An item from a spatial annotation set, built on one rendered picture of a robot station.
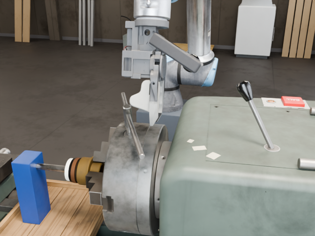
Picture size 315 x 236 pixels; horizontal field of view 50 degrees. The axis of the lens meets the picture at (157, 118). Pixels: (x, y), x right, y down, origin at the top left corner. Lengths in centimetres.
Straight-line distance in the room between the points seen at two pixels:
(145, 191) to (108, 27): 808
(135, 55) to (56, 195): 76
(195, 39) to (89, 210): 71
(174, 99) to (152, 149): 57
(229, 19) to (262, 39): 112
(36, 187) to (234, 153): 63
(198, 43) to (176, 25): 698
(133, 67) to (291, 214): 44
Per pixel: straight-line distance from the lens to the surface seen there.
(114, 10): 870
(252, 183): 72
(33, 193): 112
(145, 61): 69
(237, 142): 83
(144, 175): 84
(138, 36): 71
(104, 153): 101
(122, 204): 87
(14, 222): 123
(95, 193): 90
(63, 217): 120
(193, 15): 123
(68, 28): 934
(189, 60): 67
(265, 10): 718
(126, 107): 85
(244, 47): 728
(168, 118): 137
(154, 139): 88
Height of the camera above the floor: 163
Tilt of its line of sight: 23 degrees down
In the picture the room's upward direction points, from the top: straight up
